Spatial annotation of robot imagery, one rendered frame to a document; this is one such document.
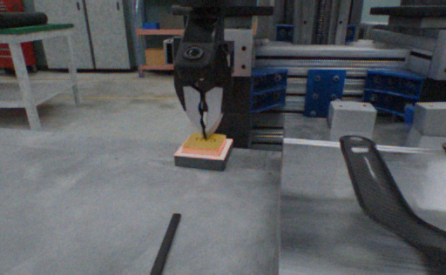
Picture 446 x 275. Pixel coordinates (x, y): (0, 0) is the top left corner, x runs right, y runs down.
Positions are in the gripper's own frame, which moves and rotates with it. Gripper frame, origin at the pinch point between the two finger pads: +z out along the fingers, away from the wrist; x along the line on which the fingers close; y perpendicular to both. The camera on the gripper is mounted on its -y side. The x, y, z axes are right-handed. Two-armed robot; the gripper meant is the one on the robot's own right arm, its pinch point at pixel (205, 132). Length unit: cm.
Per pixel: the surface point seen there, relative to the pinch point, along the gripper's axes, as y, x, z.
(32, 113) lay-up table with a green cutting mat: 174, 205, 65
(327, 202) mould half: -22.3, -16.3, -3.8
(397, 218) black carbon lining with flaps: -22.9, -21.5, -3.4
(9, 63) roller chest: 383, 435, 60
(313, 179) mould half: -18.7, -15.4, -3.7
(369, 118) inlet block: -6.4, -22.6, -6.1
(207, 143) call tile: -1.2, -0.8, 1.2
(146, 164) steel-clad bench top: -4.0, 8.7, 4.5
